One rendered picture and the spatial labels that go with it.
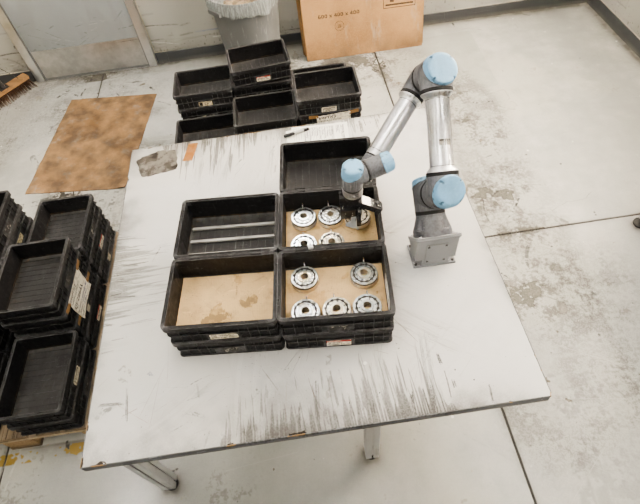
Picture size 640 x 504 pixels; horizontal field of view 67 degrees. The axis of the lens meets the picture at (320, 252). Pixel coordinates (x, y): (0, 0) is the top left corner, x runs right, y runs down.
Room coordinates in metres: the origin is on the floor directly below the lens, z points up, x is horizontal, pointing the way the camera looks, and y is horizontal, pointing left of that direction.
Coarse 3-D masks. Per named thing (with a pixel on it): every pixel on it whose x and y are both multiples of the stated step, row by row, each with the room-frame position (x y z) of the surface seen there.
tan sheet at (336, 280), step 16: (288, 272) 1.07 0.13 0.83; (320, 272) 1.05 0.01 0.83; (336, 272) 1.04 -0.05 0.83; (288, 288) 0.99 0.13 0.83; (320, 288) 0.97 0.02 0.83; (336, 288) 0.97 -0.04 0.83; (352, 288) 0.96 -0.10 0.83; (384, 288) 0.94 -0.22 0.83; (288, 304) 0.92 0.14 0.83; (320, 304) 0.91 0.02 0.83; (352, 304) 0.89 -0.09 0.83; (384, 304) 0.87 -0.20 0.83
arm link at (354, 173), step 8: (352, 160) 1.23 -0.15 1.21; (344, 168) 1.20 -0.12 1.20; (352, 168) 1.20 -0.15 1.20; (360, 168) 1.19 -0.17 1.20; (344, 176) 1.19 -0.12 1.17; (352, 176) 1.17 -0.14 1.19; (360, 176) 1.18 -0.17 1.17; (368, 176) 1.19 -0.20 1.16; (344, 184) 1.20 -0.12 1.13; (352, 184) 1.18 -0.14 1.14; (360, 184) 1.19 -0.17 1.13; (352, 192) 1.18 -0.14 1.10
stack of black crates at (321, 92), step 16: (304, 80) 2.73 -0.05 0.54; (320, 80) 2.74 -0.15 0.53; (336, 80) 2.74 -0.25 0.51; (352, 80) 2.74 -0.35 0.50; (304, 96) 2.64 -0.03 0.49; (320, 96) 2.62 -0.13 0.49; (336, 96) 2.45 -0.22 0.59; (352, 96) 2.45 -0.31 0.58; (304, 112) 2.46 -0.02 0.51; (320, 112) 2.46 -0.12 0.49; (336, 112) 2.45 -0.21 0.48
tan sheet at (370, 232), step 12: (288, 216) 1.35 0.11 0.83; (372, 216) 1.29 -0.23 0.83; (288, 228) 1.28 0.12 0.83; (312, 228) 1.27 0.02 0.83; (324, 228) 1.26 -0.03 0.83; (336, 228) 1.25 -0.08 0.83; (348, 228) 1.24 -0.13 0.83; (372, 228) 1.23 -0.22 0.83; (288, 240) 1.22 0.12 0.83; (348, 240) 1.18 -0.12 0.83; (360, 240) 1.17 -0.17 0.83
